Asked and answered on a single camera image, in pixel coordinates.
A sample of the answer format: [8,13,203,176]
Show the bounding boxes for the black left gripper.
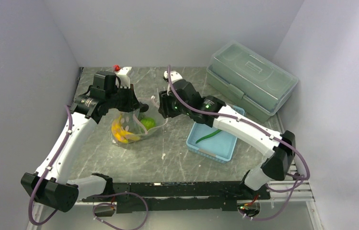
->
[106,83,142,113]

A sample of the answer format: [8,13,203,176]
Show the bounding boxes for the purple eggplant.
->
[139,104,149,113]

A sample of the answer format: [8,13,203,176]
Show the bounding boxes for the green custard apple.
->
[140,117,156,130]

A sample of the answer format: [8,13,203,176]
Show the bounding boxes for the yellow banana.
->
[111,120,127,143]
[117,116,140,143]

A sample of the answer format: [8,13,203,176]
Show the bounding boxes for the clear zip top bag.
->
[111,95,168,145]

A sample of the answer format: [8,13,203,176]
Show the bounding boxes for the green chili pepper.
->
[195,129,221,144]

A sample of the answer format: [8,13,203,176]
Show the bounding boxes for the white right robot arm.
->
[159,79,295,199]

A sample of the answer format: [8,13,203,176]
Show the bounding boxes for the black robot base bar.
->
[83,181,270,214]

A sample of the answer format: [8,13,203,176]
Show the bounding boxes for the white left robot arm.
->
[21,67,148,212]

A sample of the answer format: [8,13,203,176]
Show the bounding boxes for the light blue plastic basket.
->
[186,122,238,163]

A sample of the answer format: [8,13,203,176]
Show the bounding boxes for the green storage box, clear lid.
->
[207,41,299,122]

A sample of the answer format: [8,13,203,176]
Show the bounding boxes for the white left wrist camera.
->
[113,65,134,89]

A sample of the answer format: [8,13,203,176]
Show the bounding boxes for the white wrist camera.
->
[113,65,134,89]
[163,71,183,84]

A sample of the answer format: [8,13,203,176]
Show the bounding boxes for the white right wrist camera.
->
[163,71,183,84]

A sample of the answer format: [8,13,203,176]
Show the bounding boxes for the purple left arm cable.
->
[28,105,72,227]

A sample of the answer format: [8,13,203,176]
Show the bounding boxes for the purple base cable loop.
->
[92,192,149,230]

